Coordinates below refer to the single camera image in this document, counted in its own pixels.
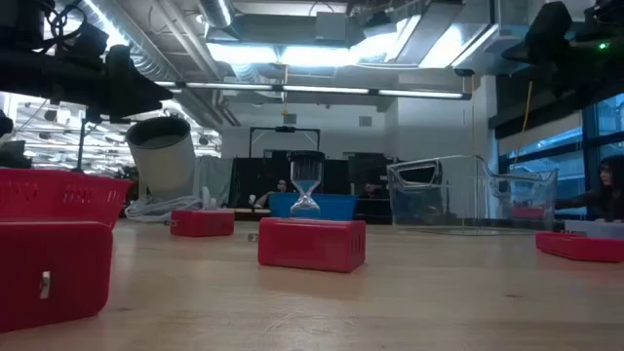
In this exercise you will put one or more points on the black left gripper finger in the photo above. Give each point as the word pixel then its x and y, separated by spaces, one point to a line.
pixel 144 97

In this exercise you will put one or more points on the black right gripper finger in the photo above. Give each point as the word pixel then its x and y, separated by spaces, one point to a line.
pixel 546 34

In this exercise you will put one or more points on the red plastic box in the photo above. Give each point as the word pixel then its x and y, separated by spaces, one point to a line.
pixel 312 246
pixel 63 273
pixel 202 224

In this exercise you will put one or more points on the black-capped sand hourglass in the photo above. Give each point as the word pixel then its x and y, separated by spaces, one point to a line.
pixel 307 158

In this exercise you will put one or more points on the small white box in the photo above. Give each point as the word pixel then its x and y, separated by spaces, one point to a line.
pixel 595 229

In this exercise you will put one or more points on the red small card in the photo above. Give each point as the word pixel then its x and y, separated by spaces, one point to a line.
pixel 580 247

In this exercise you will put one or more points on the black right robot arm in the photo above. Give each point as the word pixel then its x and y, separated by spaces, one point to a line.
pixel 609 29

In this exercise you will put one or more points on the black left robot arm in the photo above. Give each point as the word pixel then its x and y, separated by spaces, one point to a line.
pixel 49 78

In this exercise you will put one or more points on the grey fabric cover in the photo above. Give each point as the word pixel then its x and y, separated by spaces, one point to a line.
pixel 217 178

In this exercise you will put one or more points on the red plastic basket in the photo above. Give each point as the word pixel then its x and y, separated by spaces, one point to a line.
pixel 63 195

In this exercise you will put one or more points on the black partition panels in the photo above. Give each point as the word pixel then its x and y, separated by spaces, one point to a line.
pixel 244 180

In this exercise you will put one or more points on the person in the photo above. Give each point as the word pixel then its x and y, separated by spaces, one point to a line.
pixel 280 187
pixel 609 190

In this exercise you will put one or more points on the long LED light bar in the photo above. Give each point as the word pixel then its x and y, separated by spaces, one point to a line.
pixel 322 89

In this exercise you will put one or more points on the clear plastic bin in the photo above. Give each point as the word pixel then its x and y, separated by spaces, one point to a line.
pixel 463 195

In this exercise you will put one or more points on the blue plastic basket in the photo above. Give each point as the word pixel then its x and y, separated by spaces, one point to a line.
pixel 336 207

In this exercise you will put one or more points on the black camera gantry frame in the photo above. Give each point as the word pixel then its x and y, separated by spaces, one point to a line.
pixel 285 129

